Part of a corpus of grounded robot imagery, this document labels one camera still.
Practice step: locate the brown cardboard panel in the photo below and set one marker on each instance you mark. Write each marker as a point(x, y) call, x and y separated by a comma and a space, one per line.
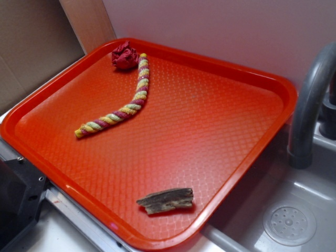
point(37, 42)

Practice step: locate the crumpled red paper ball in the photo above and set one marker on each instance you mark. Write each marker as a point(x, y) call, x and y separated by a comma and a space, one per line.
point(124, 56)

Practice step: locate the red plastic tray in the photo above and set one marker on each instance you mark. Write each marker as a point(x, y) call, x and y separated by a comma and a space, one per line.
point(203, 124)

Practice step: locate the brown wood chip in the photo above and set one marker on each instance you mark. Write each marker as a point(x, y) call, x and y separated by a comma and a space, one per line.
point(167, 200)

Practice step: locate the black metal bracket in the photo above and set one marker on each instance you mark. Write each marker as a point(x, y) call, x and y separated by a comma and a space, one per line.
point(22, 191)

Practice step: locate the grey toy sink basin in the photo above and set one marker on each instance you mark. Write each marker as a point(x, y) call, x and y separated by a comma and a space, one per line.
point(275, 207)

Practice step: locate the grey toy faucet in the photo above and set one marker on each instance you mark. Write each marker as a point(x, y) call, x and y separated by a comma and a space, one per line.
point(316, 99)

